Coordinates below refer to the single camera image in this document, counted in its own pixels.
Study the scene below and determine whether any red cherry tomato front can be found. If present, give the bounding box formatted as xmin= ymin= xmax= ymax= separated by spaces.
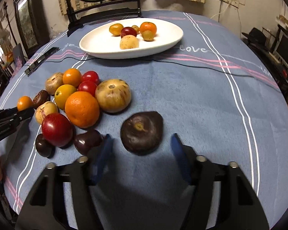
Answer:
xmin=77 ymin=80 xmax=97 ymax=97

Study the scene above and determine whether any small dark plum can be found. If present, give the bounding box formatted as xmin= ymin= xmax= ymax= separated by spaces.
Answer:
xmin=35 ymin=133 xmax=55 ymax=158

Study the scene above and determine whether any dark plum front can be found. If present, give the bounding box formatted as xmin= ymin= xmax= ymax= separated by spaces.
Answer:
xmin=74 ymin=129 xmax=103 ymax=155

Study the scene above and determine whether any framed painting dark wood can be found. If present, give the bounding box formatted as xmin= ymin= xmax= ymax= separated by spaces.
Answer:
xmin=13 ymin=0 xmax=50 ymax=58

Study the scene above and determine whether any round goldfish screen on stand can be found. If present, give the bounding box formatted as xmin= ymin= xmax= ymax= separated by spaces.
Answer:
xmin=62 ymin=0 xmax=142 ymax=37

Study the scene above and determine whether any black hat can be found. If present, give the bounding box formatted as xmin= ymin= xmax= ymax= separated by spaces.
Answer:
xmin=242 ymin=28 xmax=267 ymax=48

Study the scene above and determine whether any large red plum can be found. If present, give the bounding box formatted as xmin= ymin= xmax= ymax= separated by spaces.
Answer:
xmin=121 ymin=27 xmax=137 ymax=38

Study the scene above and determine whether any black smartphone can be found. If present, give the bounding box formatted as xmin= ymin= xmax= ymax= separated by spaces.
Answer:
xmin=24 ymin=47 xmax=60 ymax=76

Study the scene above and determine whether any white power cable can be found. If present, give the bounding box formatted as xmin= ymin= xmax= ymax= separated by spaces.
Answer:
xmin=209 ymin=0 xmax=242 ymax=32

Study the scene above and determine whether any small orange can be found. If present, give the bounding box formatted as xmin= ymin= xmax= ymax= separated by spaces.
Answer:
xmin=63 ymin=69 xmax=82 ymax=87
xmin=17 ymin=96 xmax=33 ymax=111

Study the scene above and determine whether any pale yellow round fruit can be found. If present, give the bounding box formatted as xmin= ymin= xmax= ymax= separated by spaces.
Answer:
xmin=120 ymin=35 xmax=139 ymax=50

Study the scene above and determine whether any bumpy mandarin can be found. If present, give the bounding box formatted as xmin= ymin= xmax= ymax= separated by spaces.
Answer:
xmin=64 ymin=91 xmax=100 ymax=128
xmin=139 ymin=22 xmax=157 ymax=35

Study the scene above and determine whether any wrinkled dark passion fruit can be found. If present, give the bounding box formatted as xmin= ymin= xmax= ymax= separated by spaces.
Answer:
xmin=120 ymin=111 xmax=163 ymax=155

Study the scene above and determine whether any small orange top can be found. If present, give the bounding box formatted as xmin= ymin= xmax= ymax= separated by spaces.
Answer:
xmin=63 ymin=69 xmax=82 ymax=87

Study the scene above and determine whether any blue striped tablecloth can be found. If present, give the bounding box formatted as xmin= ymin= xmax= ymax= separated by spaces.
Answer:
xmin=0 ymin=11 xmax=288 ymax=229

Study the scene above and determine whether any tan passion fruit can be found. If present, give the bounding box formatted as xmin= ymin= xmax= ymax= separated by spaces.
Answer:
xmin=45 ymin=72 xmax=63 ymax=96

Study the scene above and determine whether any striped pepino melon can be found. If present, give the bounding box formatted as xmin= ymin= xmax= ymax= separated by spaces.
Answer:
xmin=35 ymin=101 xmax=59 ymax=125

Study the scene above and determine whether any brown mangosteen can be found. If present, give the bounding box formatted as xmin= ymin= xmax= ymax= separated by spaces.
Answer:
xmin=33 ymin=90 xmax=50 ymax=110

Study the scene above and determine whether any red cherry tomato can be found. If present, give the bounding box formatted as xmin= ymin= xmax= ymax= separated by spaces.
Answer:
xmin=82 ymin=71 xmax=100 ymax=85
xmin=77 ymin=80 xmax=97 ymax=97

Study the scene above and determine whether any large yellow-orange fruit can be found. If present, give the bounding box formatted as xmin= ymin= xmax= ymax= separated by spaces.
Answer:
xmin=109 ymin=23 xmax=124 ymax=36

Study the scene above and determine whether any white oval plate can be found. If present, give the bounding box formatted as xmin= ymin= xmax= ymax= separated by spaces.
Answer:
xmin=79 ymin=18 xmax=184 ymax=59

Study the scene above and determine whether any red cherry tomato back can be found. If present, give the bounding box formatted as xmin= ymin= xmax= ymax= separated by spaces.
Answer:
xmin=82 ymin=71 xmax=100 ymax=85

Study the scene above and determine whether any small longan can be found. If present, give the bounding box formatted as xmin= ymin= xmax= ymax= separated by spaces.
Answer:
xmin=132 ymin=25 xmax=139 ymax=34
xmin=141 ymin=30 xmax=155 ymax=42

